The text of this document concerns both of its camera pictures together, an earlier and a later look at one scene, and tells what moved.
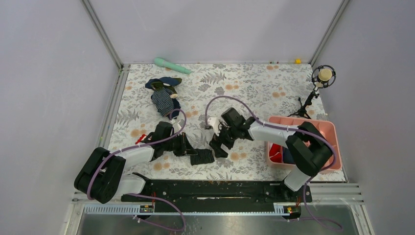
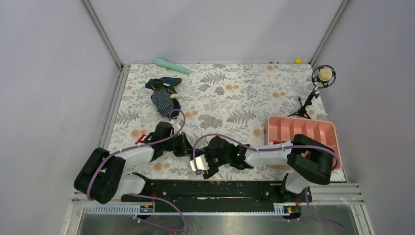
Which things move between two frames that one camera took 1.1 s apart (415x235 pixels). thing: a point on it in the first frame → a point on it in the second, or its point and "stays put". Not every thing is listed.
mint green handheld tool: [161, 61] stays put
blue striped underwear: [164, 94] stays put
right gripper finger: [219, 152] → [210, 173]
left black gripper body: [175, 145] stays put
